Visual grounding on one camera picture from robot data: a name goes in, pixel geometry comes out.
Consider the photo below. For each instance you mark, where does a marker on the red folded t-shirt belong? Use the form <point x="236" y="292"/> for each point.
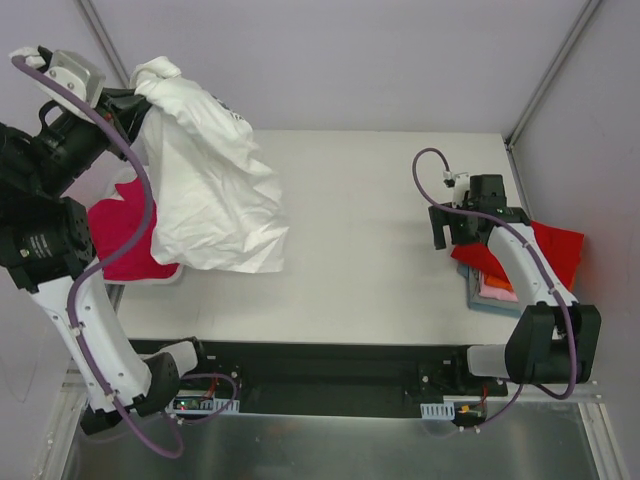
<point x="562" y="248"/>

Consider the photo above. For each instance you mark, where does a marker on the white t-shirt with flower print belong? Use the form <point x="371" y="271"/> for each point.
<point x="218" y="206"/>

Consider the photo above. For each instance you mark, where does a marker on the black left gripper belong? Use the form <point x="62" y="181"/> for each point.
<point x="126" y="113"/>

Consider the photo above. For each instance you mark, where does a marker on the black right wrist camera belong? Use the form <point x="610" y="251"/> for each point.
<point x="486" y="192"/>

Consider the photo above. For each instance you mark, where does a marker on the white slotted cable duct right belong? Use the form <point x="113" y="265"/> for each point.
<point x="444" y="411"/>

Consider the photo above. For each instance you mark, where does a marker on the white slotted cable duct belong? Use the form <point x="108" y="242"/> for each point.
<point x="198" y="406"/>
<point x="444" y="411"/>

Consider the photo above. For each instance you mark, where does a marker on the orange folded t-shirt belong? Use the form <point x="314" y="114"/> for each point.
<point x="496" y="282"/>

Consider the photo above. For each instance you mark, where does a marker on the white slotted cable duct left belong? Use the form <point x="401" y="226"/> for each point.
<point x="198" y="406"/>

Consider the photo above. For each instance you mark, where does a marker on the left rear frame post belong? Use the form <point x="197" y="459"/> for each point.
<point x="105" y="43"/>

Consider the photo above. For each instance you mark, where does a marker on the blue-grey folded t-shirt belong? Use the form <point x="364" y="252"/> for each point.
<point x="467" y="272"/>

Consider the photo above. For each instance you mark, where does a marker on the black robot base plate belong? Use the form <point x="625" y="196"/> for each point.
<point x="380" y="381"/>

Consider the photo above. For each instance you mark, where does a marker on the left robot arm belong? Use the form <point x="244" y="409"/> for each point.
<point x="46" y="246"/>

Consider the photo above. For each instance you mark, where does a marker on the grey folded t-shirt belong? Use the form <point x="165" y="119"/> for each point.
<point x="476" y="301"/>

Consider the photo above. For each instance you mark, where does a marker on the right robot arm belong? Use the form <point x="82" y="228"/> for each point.
<point x="555" y="339"/>

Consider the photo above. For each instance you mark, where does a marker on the pink folded t-shirt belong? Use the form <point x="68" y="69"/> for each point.
<point x="496" y="293"/>

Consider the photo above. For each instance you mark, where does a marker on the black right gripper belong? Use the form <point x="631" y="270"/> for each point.
<point x="451" y="226"/>

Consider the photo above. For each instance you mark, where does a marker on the grey aluminium frame post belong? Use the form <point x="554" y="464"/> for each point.
<point x="577" y="30"/>

